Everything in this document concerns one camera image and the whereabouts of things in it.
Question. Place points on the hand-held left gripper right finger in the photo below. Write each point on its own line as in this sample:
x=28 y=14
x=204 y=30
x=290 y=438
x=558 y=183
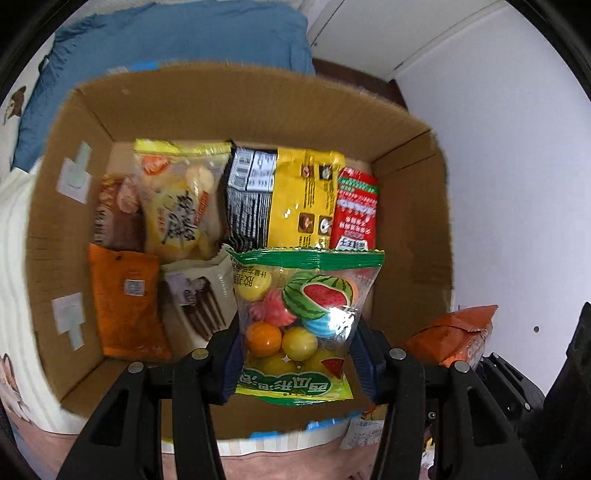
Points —
x=367 y=374

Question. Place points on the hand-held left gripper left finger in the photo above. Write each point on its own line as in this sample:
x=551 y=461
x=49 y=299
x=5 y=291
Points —
x=229 y=369

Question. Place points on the white chocolate wafer packet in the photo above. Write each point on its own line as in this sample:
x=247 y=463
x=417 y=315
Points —
x=198 y=295

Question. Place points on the orange foil snack packet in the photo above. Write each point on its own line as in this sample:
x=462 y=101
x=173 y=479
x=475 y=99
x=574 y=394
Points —
x=452 y=337

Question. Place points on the green gumball packet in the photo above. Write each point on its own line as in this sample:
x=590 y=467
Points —
x=300 y=295

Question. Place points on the long red snack packet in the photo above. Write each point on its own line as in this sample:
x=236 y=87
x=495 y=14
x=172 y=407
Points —
x=355 y=212

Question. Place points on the clear yellow biscuit packet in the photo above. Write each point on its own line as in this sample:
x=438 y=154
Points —
x=180 y=212

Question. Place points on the large black yellow snack packet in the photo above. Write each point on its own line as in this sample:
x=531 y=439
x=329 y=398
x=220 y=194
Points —
x=295 y=198

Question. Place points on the brown snack packet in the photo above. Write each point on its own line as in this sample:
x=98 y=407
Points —
x=117 y=221

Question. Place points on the cardboard box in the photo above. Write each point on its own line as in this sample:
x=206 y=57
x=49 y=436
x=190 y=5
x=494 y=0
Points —
x=258 y=106

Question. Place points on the grey white snack packet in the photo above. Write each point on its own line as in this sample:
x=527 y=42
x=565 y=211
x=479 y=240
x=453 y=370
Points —
x=362 y=431

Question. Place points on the white bear print body pillow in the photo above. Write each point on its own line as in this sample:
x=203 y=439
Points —
x=18 y=106

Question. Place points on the blue pillow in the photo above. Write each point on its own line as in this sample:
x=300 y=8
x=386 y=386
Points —
x=161 y=32

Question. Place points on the white door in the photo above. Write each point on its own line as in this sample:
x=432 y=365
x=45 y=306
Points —
x=369 y=27

